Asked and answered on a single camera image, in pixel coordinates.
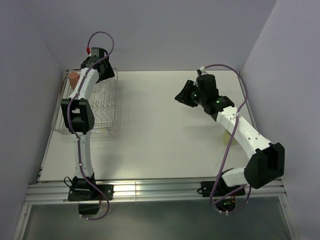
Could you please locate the wire dish rack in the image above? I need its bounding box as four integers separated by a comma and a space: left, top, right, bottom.
51, 68, 118, 136

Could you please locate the orange ceramic mug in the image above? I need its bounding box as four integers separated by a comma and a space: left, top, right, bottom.
68, 71, 80, 90

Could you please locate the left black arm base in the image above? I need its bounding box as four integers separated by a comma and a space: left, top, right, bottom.
63, 175, 114, 217

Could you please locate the aluminium mounting rail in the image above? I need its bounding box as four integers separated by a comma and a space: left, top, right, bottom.
24, 174, 288, 203

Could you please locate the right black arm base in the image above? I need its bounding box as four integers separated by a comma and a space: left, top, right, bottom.
198, 179, 247, 211

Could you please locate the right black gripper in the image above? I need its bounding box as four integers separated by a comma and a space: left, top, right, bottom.
174, 79, 206, 108

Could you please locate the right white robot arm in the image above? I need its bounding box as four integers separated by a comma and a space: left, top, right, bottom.
174, 74, 285, 195

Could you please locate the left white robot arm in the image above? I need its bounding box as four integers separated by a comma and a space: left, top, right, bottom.
60, 47, 115, 200

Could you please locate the yellow translucent cup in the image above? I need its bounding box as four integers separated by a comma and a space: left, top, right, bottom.
221, 130, 238, 146

